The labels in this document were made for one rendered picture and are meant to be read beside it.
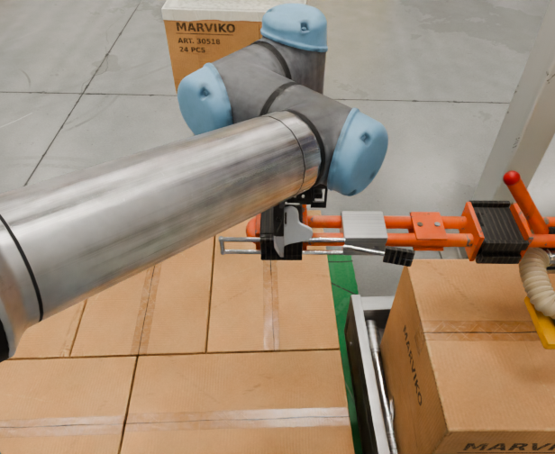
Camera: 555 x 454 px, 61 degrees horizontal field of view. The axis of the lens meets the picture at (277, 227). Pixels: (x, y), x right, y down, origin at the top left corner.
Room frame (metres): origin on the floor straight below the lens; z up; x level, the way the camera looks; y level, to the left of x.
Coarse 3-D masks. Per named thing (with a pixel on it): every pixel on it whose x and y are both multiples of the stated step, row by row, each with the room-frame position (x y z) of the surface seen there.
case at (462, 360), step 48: (432, 288) 0.64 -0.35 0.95; (480, 288) 0.64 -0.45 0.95; (384, 336) 0.71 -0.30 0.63; (432, 336) 0.52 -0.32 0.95; (480, 336) 0.52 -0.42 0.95; (528, 336) 0.52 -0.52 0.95; (432, 384) 0.42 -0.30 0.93; (480, 384) 0.41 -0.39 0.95; (528, 384) 0.41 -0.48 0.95; (432, 432) 0.36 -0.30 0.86; (480, 432) 0.33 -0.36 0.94; (528, 432) 0.33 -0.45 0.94
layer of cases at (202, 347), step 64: (192, 256) 1.08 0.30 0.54; (256, 256) 1.08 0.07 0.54; (320, 256) 1.08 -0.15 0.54; (64, 320) 0.82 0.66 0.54; (128, 320) 0.82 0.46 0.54; (192, 320) 0.82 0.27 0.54; (256, 320) 0.82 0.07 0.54; (320, 320) 0.82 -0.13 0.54; (0, 384) 0.61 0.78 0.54; (64, 384) 0.61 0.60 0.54; (128, 384) 0.61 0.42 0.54; (192, 384) 0.61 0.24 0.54; (256, 384) 0.61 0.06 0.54; (320, 384) 0.61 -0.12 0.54; (0, 448) 0.44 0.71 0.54; (64, 448) 0.44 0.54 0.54; (128, 448) 0.44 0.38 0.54; (192, 448) 0.44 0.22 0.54; (256, 448) 0.44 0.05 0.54; (320, 448) 0.44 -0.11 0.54
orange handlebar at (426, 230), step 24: (312, 216) 0.57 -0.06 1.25; (336, 216) 0.57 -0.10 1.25; (384, 216) 0.57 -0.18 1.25; (408, 216) 0.57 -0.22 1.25; (432, 216) 0.56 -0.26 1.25; (456, 216) 0.57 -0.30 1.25; (408, 240) 0.52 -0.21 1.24; (432, 240) 0.51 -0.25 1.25; (456, 240) 0.51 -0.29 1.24; (552, 240) 0.51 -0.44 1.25
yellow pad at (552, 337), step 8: (528, 304) 0.48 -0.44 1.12; (536, 312) 0.46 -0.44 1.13; (536, 320) 0.44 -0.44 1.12; (544, 320) 0.44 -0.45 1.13; (552, 320) 0.44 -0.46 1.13; (536, 328) 0.43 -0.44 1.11; (544, 328) 0.43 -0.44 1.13; (552, 328) 0.43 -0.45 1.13; (544, 336) 0.41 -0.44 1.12; (552, 336) 0.41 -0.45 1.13; (544, 344) 0.40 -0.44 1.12; (552, 344) 0.40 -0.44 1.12
